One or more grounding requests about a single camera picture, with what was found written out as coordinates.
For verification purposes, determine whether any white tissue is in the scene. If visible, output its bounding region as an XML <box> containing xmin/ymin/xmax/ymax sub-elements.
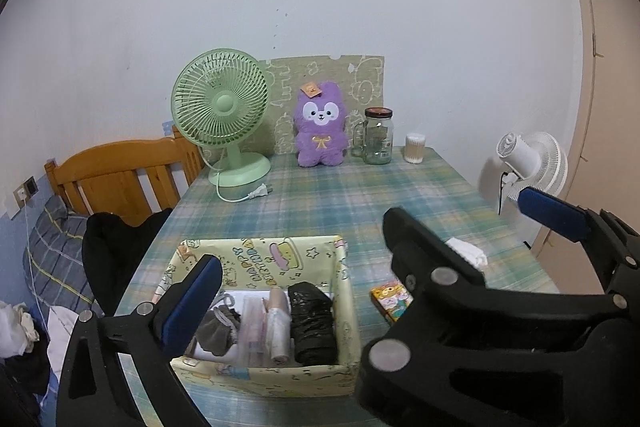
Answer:
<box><xmin>444</xmin><ymin>237</ymin><xmax>488</xmax><ymax>268</ymax></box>

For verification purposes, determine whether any dark clothes pile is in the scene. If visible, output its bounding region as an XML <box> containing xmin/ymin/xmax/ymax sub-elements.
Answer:
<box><xmin>0</xmin><ymin>352</ymin><xmax>51</xmax><ymax>427</ymax></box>

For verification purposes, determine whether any beige door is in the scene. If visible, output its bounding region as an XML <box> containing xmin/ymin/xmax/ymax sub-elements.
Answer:
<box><xmin>552</xmin><ymin>0</ymin><xmax>640</xmax><ymax>258</ymax></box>

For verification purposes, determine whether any wooden bed headboard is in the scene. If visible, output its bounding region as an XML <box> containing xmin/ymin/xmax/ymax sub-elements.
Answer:
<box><xmin>44</xmin><ymin>129</ymin><xmax>206</xmax><ymax>228</ymax></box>

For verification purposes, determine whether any pink white item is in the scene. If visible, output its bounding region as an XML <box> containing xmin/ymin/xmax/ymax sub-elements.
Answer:
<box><xmin>262</xmin><ymin>287</ymin><xmax>293</xmax><ymax>365</ymax></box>

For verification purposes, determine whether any black sock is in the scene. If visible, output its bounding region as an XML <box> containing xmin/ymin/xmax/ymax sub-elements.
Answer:
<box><xmin>287</xmin><ymin>283</ymin><xmax>337</xmax><ymax>365</ymax></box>

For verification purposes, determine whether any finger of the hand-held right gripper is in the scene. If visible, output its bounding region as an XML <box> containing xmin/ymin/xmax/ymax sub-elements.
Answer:
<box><xmin>517</xmin><ymin>186</ymin><xmax>640</xmax><ymax>308</ymax></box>
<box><xmin>356</xmin><ymin>206</ymin><xmax>640</xmax><ymax>427</ymax></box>

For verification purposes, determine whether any grey sock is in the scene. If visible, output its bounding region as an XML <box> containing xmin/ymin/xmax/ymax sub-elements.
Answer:
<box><xmin>195</xmin><ymin>302</ymin><xmax>243</xmax><ymax>356</ymax></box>

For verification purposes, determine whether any clear pink plastic packet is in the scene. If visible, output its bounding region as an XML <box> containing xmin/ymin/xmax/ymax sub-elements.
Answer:
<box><xmin>235</xmin><ymin>297</ymin><xmax>273</xmax><ymax>365</ymax></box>

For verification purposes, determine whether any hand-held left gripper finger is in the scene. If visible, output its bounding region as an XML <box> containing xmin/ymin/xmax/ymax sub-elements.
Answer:
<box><xmin>56</xmin><ymin>253</ymin><xmax>224</xmax><ymax>427</ymax></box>

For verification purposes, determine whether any purple plush toy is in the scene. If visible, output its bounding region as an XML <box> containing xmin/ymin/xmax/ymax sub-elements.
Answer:
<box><xmin>294</xmin><ymin>80</ymin><xmax>349</xmax><ymax>168</ymax></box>

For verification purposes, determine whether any orange cartoon tissue packet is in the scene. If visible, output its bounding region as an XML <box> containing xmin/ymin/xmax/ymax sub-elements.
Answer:
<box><xmin>370</xmin><ymin>283</ymin><xmax>415</xmax><ymax>325</ymax></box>

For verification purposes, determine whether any black garment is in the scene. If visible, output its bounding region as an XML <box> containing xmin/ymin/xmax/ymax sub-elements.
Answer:
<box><xmin>81</xmin><ymin>207</ymin><xmax>173</xmax><ymax>315</ymax></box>

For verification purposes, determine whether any white crumpled cloth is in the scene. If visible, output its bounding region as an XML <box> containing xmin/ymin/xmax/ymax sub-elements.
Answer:
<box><xmin>0</xmin><ymin>301</ymin><xmax>39</xmax><ymax>358</ymax></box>

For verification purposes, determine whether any white standing fan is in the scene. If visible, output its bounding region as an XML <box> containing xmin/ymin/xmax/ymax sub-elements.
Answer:
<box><xmin>495</xmin><ymin>132</ymin><xmax>569</xmax><ymax>215</ymax></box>

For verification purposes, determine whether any cartoon printed storage box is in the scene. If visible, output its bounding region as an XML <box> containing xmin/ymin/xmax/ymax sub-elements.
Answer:
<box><xmin>167</xmin><ymin>234</ymin><xmax>361</xmax><ymax>400</ymax></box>

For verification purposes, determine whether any glass jar mug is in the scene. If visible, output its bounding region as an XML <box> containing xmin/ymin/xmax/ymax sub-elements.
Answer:
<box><xmin>351</xmin><ymin>107</ymin><xmax>395</xmax><ymax>166</ymax></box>

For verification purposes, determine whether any green printed cardboard panel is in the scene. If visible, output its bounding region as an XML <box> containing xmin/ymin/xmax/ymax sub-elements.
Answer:
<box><xmin>260</xmin><ymin>53</ymin><xmax>386</xmax><ymax>155</ymax></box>

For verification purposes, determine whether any blue plaid bedding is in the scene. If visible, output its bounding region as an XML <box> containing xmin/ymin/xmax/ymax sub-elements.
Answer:
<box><xmin>22</xmin><ymin>197</ymin><xmax>103</xmax><ymax>308</ymax></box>

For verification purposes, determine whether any green desk fan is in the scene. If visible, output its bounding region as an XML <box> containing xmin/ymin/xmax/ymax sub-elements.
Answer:
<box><xmin>171</xmin><ymin>48</ymin><xmax>273</xmax><ymax>202</ymax></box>

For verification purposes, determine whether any cotton swab container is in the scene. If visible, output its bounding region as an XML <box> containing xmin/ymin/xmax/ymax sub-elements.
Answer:
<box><xmin>405</xmin><ymin>133</ymin><xmax>427</xmax><ymax>164</ymax></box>

